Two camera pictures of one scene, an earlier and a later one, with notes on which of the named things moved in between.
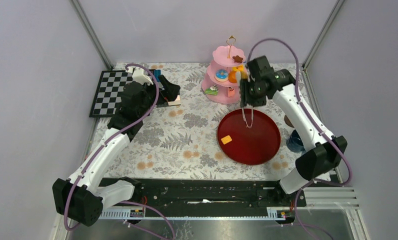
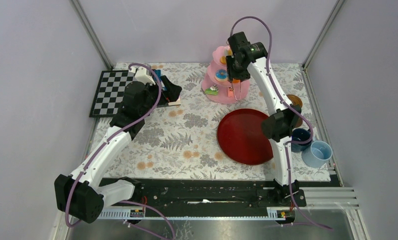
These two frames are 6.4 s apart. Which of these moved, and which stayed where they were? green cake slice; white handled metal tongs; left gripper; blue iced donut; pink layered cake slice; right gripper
Moved: white handled metal tongs; right gripper
Stayed: pink layered cake slice; blue iced donut; left gripper; green cake slice
